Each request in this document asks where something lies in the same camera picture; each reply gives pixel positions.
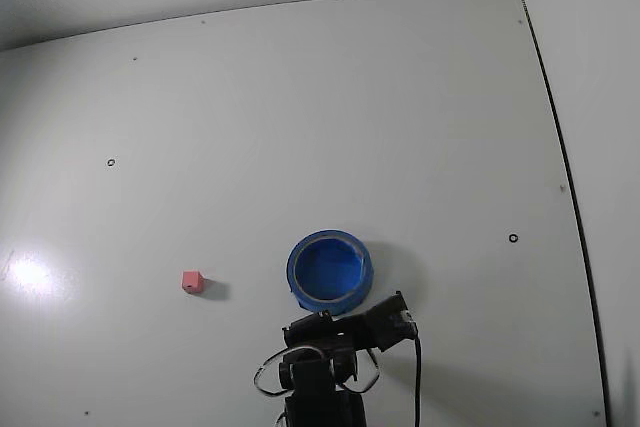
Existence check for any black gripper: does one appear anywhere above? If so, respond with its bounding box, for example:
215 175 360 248
282 310 374 356

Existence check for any black camera cable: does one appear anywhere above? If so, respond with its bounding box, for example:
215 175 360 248
408 326 424 427

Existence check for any small orange cube block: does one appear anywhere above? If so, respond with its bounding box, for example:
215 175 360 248
181 270 205 296

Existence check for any thin white wire loop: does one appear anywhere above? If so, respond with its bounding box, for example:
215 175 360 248
344 349 381 394
253 345 301 398

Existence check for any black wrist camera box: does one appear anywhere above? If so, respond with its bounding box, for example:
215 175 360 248
360 290 419 353

